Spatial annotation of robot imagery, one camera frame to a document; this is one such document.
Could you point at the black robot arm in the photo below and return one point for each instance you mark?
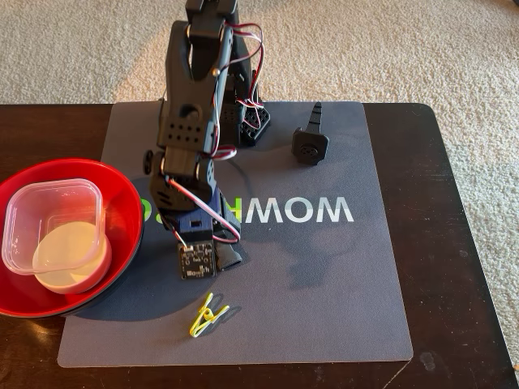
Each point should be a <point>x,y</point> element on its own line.
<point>182,81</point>

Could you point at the clear plastic container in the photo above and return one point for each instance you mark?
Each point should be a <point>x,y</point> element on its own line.
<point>40,206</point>

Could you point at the white round lid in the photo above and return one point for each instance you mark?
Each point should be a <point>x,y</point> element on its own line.
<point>77,279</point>

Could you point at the small black tube sleeve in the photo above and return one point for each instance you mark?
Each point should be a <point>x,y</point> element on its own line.
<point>229,259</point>

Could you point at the black camera circuit board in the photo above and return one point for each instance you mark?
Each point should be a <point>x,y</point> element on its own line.
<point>198,261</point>

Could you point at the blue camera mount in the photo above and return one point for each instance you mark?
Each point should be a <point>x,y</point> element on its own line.
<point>194,231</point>

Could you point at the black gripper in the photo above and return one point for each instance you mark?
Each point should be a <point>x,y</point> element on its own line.
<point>229,258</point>

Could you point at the grey mat with WOWROBO print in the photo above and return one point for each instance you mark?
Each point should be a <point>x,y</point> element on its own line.
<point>304,283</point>

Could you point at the red bowl with black outside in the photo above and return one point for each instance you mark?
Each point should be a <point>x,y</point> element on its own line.
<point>121,210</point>

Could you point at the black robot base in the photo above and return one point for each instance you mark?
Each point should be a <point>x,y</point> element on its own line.
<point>253,121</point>

